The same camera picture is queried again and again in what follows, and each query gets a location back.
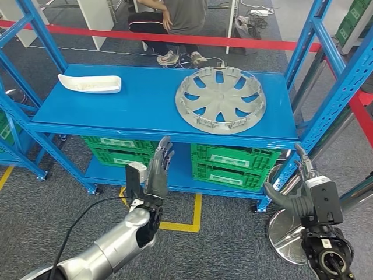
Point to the white power strip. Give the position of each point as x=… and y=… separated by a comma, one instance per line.
x=258, y=12

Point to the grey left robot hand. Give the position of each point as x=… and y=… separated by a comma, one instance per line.
x=157, y=177

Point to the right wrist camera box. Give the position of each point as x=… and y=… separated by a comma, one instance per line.
x=326, y=201

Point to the white plastic trim part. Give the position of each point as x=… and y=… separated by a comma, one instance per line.
x=87, y=84

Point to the seated person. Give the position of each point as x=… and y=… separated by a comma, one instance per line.
x=186, y=15

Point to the stacked green plastic crates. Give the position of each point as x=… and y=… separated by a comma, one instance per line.
x=350, y=19
x=5, y=131

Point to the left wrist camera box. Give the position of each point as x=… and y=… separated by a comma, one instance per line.
x=134, y=179

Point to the steel barrier post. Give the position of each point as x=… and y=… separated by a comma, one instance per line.
x=309, y=81

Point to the green plastic crate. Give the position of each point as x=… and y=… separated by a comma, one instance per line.
x=233, y=166
x=116, y=152

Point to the white desk leg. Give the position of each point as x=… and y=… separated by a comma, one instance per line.
x=232, y=23

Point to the white cabinet panel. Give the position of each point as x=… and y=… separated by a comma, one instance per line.
x=30, y=36
x=93, y=19

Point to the grey bag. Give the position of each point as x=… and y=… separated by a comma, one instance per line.
x=245, y=31

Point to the grey plastic wheel hubcap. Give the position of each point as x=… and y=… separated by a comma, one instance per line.
x=220, y=101

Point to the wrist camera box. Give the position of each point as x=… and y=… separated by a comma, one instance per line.
x=134, y=179
x=326, y=201

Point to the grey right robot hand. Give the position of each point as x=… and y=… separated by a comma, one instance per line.
x=291, y=206

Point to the chrome stanchion base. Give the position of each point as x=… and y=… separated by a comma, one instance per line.
x=282, y=239

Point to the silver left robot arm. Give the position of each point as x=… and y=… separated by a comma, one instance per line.
x=116, y=243

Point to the yellow floor tape corner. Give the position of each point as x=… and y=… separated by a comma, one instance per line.
x=197, y=216

